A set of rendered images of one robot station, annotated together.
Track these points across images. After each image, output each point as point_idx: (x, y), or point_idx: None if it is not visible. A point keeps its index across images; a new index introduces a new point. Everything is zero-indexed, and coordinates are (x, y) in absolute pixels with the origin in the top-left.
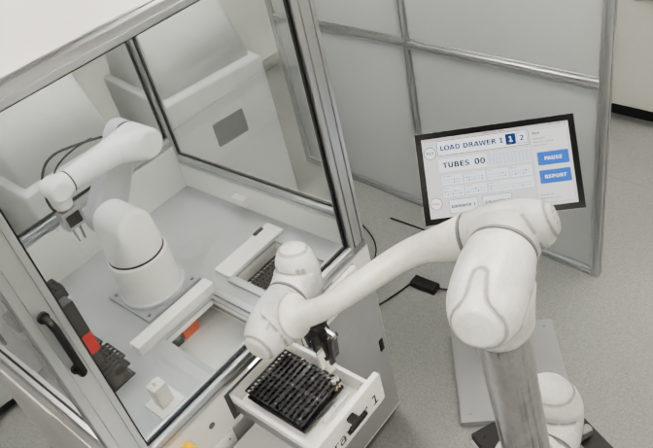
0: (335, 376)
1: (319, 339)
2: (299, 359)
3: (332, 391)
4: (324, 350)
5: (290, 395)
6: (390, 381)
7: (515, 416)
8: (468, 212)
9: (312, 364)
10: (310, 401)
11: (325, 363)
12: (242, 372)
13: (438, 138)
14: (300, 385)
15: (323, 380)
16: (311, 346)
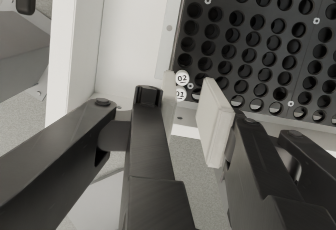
0: (182, 96)
1: (144, 199)
2: (335, 133)
3: (187, 62)
4: (154, 130)
5: None
6: (218, 174)
7: None
8: None
9: (282, 113)
10: None
11: (202, 101)
12: None
13: None
14: (287, 29)
15: (221, 73)
16: (280, 141)
